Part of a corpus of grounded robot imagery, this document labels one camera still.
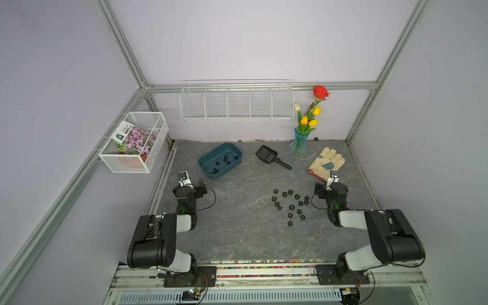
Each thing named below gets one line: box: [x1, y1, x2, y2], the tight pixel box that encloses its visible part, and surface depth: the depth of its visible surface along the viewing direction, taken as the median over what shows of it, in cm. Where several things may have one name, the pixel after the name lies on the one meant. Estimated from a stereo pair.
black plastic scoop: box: [255, 144, 293, 170], surface depth 114 cm
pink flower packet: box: [110, 120, 157, 157], surface depth 75 cm
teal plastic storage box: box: [198, 142, 243, 180], surface depth 114 cm
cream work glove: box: [307, 146, 346, 183], surface depth 111 cm
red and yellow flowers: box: [294, 85, 330, 135], surface depth 94 cm
